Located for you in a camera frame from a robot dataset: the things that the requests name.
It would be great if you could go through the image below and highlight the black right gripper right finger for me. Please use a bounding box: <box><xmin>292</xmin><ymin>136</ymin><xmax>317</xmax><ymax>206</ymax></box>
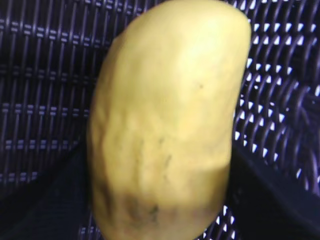
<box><xmin>226</xmin><ymin>146</ymin><xmax>320</xmax><ymax>240</ymax></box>

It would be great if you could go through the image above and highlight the dark brown wicker basket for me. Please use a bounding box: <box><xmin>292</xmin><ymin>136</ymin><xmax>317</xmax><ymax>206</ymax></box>
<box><xmin>0</xmin><ymin>0</ymin><xmax>320</xmax><ymax>240</ymax></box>

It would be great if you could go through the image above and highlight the yellow orange mango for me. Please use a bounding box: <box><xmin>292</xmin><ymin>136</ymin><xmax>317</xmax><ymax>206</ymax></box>
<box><xmin>86</xmin><ymin>0</ymin><xmax>252</xmax><ymax>240</ymax></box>

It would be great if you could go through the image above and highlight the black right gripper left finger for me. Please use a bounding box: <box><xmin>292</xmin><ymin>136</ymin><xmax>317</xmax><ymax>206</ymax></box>
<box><xmin>0</xmin><ymin>147</ymin><xmax>90</xmax><ymax>240</ymax></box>

